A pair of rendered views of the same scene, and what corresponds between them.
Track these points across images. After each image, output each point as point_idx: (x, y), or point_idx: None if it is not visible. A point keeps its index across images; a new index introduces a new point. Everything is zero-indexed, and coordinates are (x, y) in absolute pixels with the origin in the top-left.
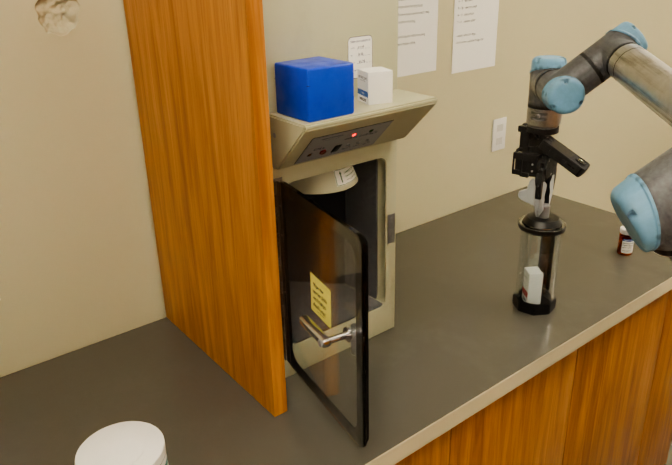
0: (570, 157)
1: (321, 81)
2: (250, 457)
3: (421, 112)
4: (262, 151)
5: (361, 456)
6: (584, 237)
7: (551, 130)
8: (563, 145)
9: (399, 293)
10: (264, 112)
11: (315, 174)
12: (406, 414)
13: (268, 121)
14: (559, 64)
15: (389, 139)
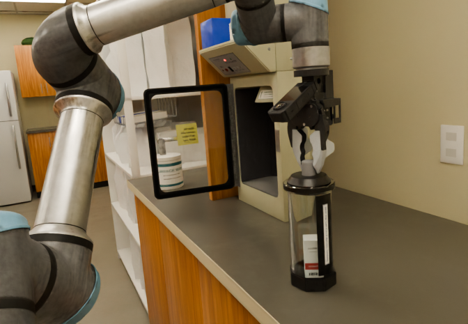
0: (281, 100)
1: (203, 28)
2: (186, 196)
3: (242, 48)
4: (198, 62)
5: (168, 212)
6: None
7: (294, 72)
8: (301, 91)
9: (338, 226)
10: (198, 44)
11: (243, 86)
12: (189, 221)
13: (199, 48)
14: None
15: (258, 70)
